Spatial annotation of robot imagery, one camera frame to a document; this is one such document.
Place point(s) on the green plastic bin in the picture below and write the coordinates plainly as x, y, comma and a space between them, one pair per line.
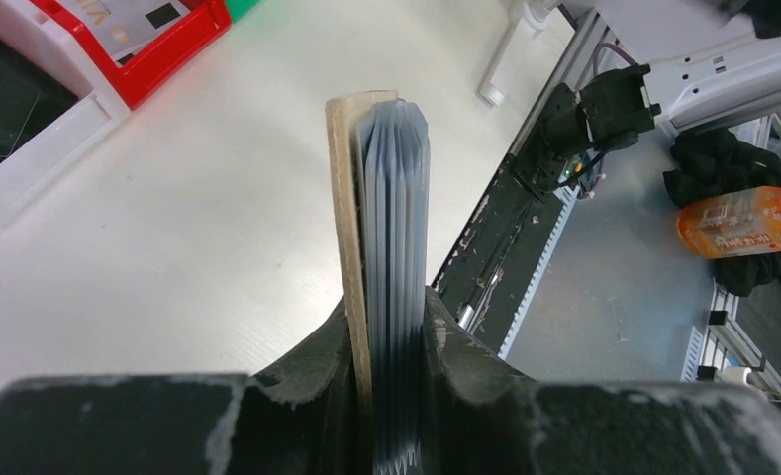
239, 8

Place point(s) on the white plastic bin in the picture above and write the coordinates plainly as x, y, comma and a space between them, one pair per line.
98, 111

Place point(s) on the black cards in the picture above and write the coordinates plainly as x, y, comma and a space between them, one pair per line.
30, 100

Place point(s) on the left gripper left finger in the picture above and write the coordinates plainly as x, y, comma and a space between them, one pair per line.
295, 416

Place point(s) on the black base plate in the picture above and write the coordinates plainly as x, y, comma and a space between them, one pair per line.
485, 277

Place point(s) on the white cable tray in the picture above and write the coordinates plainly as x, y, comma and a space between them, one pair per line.
568, 198

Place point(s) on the white cards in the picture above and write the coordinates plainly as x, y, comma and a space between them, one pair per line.
123, 28

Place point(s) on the black cloth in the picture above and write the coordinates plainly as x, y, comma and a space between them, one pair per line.
714, 163

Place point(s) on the red plastic bin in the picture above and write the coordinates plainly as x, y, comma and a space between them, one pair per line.
157, 62

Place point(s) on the orange bottle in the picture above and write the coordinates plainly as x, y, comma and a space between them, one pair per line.
741, 223

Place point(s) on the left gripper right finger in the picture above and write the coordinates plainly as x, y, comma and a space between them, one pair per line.
482, 416

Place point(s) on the beige card holder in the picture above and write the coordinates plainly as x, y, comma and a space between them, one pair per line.
380, 161

